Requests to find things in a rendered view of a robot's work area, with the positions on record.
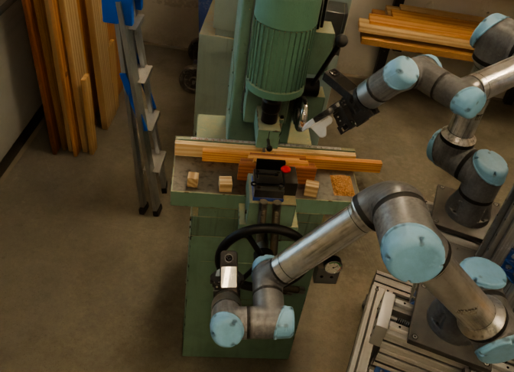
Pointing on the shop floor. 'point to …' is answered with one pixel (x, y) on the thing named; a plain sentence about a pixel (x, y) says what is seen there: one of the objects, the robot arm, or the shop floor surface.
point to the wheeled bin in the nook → (188, 81)
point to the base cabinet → (200, 302)
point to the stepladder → (138, 67)
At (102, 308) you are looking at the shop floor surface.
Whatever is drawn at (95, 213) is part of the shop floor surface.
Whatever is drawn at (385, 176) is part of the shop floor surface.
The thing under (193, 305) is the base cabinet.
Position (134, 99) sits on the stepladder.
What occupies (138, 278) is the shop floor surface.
